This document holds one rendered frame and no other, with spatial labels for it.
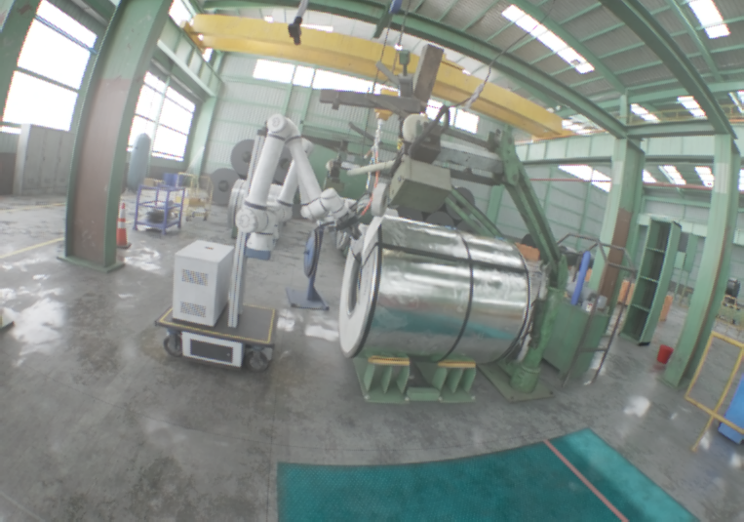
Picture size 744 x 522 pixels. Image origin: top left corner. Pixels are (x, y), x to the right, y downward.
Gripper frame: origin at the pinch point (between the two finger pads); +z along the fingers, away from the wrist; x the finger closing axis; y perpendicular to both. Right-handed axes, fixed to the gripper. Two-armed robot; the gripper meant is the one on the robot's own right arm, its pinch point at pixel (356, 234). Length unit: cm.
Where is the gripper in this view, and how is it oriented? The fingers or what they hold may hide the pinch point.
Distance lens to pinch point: 194.9
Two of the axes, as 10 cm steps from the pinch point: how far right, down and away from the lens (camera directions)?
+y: -0.8, -5.7, 8.2
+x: -8.8, 4.3, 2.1
